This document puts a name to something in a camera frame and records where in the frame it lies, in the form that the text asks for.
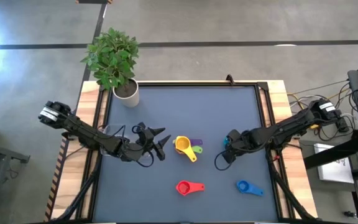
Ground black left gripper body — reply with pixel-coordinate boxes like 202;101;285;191
121;121;167;162

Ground grey floor cable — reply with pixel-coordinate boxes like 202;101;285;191
287;80;351;96

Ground clear plastic basket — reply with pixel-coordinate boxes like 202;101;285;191
99;123;155;158

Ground white paper box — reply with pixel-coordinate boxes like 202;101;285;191
314;142;356;184

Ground black aluminium table frame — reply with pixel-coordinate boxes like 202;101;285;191
47;80;318;224

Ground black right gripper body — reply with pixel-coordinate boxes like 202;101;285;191
221;129;254;165

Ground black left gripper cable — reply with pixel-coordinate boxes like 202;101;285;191
103;123;155;168

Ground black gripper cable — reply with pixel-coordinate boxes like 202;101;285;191
103;123;155;168
214;149;234;171

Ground black floor cable tangle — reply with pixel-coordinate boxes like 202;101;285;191
315;118;358;142

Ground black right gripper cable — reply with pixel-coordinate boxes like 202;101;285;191
214;149;234;171

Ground red measuring cup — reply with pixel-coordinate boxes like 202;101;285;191
175;180;206;197

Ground white plant pot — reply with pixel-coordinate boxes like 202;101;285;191
112;77;140;108

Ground black power strip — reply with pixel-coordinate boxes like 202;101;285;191
336;116;351;133

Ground yellow measuring cup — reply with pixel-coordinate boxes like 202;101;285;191
174;135;198;163

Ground green leafy plant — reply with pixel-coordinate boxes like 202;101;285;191
80;27;140;91

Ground blue measuring cup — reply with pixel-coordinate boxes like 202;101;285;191
236;180;264;197

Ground yellow black hazard tape strip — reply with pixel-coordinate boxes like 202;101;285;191
44;136;70;222

